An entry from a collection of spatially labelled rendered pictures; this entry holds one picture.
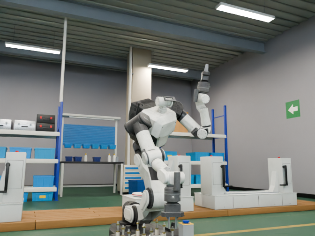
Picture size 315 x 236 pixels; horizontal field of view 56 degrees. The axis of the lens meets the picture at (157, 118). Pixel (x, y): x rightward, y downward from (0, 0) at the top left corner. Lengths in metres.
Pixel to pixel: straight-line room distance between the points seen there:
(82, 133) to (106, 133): 0.61
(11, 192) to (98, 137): 4.37
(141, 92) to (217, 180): 4.66
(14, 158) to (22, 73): 6.87
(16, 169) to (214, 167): 2.53
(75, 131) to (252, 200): 4.62
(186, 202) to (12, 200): 2.06
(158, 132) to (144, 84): 6.47
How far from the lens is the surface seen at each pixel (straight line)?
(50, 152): 6.19
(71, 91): 10.24
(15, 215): 3.57
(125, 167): 7.18
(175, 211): 1.63
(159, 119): 2.02
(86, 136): 7.63
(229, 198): 4.40
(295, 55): 7.88
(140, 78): 8.49
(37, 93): 10.14
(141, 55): 8.72
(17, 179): 3.60
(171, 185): 1.61
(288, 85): 7.85
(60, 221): 3.52
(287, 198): 5.11
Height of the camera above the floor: 0.65
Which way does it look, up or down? 9 degrees up
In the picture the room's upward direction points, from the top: straight up
